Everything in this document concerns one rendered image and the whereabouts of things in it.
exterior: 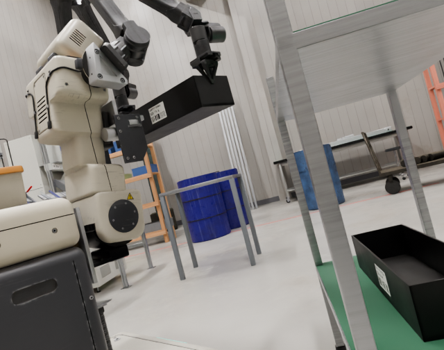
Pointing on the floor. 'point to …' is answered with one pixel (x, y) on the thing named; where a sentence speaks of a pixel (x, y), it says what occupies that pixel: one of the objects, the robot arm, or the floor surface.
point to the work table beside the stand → (188, 226)
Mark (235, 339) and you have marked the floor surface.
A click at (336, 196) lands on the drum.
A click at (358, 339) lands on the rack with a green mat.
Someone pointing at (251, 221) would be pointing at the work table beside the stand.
